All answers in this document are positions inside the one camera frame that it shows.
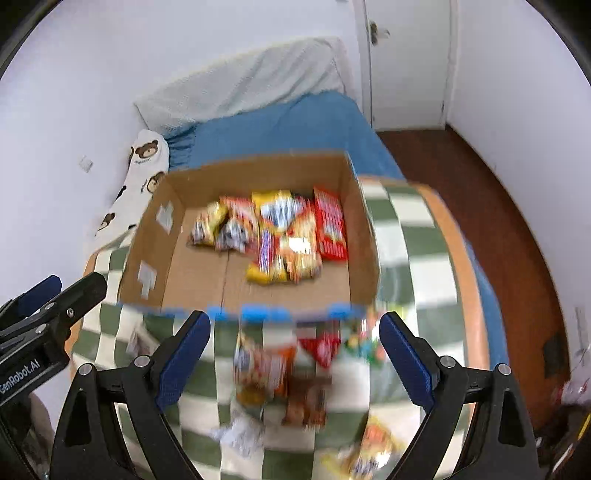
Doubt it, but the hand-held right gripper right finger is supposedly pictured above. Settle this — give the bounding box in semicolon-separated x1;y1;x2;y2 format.
379;311;543;480

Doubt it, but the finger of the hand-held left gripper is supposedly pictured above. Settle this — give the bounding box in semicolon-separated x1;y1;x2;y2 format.
0;274;63;329
0;272;108;356

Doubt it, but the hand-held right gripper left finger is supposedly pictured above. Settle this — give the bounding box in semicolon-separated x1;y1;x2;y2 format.
48;310;212;480

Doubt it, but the colourful candy bag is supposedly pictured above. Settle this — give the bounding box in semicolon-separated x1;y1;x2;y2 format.
344;314;386;366

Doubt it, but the white brown cake pouch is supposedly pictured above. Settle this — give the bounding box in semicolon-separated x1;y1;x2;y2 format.
126;323;158;357

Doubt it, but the cardboard box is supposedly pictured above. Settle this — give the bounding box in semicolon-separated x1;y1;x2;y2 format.
117;150;382;323

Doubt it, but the small red wafer pouch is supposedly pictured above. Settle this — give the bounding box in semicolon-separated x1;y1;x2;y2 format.
298;331;342;368

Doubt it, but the white silver snack pouch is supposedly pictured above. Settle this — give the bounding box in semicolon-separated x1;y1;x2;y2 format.
210;412;267;456

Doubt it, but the yellow chips bag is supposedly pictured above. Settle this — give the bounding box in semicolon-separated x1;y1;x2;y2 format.
322;415;408;480

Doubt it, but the brown orange snack pouch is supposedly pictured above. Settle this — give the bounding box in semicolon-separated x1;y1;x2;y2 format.
281;378;332;428

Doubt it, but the pile of snack packets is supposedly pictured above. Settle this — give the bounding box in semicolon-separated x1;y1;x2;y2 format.
187;185;349;287

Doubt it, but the green white checkered tablecloth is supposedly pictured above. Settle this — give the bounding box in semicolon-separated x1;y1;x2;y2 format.
69;178;492;480

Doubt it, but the white bear print pillow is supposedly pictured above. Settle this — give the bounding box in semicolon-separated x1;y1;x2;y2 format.
95;129;171;241

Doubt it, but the red white small item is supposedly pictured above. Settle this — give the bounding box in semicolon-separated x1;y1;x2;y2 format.
560;376;591;408

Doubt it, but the black yellow box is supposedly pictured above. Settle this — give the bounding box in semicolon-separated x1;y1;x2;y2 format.
536;408;589;480

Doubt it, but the bed with blue sheet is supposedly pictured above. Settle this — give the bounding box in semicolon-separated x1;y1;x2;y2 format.
161;90;511;402

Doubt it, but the grey textured pillow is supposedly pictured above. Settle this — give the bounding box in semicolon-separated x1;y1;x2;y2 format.
134;37;356;134

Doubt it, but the white door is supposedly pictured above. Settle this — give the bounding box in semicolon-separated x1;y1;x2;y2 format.
353;0;458;132

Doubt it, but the white wall outlet strip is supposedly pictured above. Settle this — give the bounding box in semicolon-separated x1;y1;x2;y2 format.
571;305;591;358

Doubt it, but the metal door handle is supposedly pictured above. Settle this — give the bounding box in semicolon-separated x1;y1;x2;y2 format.
368;21;391;47

